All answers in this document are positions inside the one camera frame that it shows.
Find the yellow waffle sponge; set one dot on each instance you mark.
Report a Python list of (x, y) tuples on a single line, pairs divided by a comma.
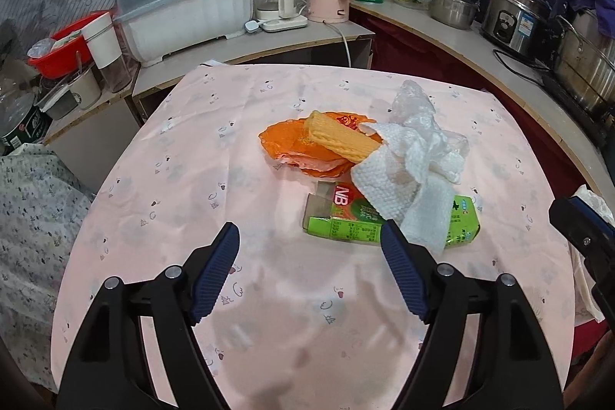
[(336, 138)]

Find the grey floral cloth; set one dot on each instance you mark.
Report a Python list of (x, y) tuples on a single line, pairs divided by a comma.
[(33, 222)]

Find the steel steamer pot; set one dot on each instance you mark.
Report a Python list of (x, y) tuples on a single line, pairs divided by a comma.
[(586, 59)]

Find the white ceramic pot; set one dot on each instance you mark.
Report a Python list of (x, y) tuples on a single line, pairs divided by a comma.
[(85, 90)]

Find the white and clear tumbler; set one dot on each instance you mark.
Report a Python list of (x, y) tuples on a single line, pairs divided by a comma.
[(103, 45)]

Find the white paper towel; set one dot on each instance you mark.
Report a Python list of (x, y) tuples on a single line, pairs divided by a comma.
[(384, 184)]

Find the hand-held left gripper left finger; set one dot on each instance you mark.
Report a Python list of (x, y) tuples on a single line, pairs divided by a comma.
[(216, 275)]

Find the green carton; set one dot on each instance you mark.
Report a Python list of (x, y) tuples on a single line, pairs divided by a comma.
[(346, 228)]

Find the pink printed tablecloth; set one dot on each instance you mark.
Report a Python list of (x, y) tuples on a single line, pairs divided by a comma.
[(240, 179)]

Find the white plug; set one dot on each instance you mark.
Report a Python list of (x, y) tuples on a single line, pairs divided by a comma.
[(254, 25)]

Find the clear plastic bag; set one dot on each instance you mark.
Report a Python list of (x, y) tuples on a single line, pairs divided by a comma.
[(413, 107)]

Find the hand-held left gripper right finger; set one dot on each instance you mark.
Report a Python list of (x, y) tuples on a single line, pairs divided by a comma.
[(403, 270)]

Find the grey box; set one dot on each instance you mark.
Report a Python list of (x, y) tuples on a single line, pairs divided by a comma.
[(55, 102)]

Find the orange plastic bag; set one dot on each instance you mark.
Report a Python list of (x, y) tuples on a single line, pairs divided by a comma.
[(288, 141)]

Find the red basin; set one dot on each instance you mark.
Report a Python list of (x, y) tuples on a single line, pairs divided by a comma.
[(57, 60)]

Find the white waste bin with liner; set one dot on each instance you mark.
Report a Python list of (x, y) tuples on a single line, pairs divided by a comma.
[(590, 197)]

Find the wooden low cabinet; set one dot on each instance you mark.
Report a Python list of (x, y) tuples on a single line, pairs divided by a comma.
[(96, 126)]

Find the steel rice cooker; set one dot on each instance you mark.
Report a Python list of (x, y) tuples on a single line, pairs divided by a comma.
[(509, 21)]

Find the white dish box clear lid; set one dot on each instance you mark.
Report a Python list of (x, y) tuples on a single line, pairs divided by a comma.
[(192, 25)]

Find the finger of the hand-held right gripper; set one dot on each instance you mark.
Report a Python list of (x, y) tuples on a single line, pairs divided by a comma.
[(581, 227)]

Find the black induction cooker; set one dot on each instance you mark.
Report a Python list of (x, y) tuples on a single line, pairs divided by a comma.
[(567, 98)]

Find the small steel lidded pot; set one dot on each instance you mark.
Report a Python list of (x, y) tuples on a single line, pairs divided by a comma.
[(451, 11)]

